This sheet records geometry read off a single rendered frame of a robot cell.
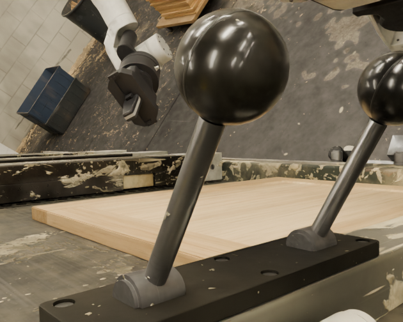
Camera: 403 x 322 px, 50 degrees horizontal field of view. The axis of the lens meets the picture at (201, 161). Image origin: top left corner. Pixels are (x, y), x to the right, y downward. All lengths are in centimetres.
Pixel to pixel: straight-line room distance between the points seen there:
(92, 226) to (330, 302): 32
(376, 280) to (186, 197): 17
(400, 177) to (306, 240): 62
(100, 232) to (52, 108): 431
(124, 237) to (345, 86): 206
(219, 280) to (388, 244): 16
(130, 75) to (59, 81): 401
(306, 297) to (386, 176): 66
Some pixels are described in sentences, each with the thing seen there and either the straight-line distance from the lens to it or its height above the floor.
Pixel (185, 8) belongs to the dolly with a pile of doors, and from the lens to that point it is 391.
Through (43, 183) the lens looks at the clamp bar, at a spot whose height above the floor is 130.
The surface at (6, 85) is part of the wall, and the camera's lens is 573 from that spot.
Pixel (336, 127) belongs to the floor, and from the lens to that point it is 227.
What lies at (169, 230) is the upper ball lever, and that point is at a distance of 17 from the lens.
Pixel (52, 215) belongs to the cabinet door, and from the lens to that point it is 61.
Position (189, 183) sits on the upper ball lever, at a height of 152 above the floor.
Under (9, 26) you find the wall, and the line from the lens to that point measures 578.
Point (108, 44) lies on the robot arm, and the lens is 103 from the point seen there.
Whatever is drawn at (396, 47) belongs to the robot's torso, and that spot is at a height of 83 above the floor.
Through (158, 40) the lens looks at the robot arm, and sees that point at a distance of 99.
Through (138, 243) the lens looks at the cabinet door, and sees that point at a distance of 43.
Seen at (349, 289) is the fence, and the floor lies 137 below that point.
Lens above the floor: 161
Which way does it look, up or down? 36 degrees down
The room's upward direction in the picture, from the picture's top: 52 degrees counter-clockwise
